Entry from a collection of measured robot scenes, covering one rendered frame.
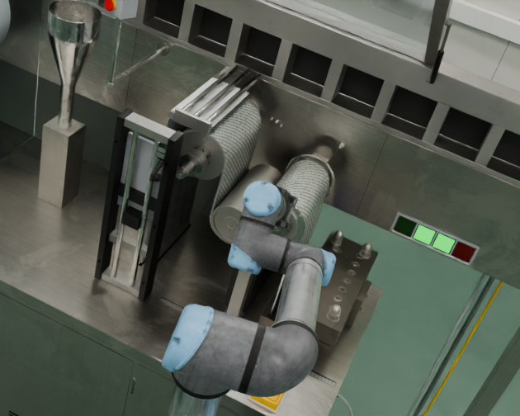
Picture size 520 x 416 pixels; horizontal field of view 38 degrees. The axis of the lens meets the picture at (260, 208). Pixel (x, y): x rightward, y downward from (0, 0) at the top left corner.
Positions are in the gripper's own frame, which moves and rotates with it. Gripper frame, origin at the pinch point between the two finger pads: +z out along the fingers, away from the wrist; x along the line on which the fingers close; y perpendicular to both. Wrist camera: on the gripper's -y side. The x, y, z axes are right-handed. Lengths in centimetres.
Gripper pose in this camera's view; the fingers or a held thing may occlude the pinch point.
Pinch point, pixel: (276, 224)
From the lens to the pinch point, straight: 189.4
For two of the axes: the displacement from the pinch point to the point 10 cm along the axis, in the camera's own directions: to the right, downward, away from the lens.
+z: 1.5, 1.3, 9.8
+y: 4.2, -9.0, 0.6
